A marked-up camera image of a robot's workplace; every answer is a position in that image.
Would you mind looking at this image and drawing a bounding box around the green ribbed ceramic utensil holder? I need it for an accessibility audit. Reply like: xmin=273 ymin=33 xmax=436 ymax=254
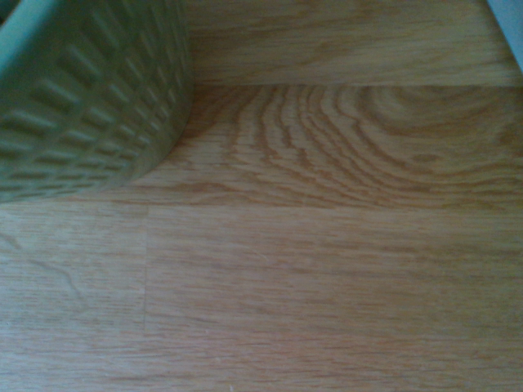
xmin=0 ymin=0 xmax=194 ymax=204

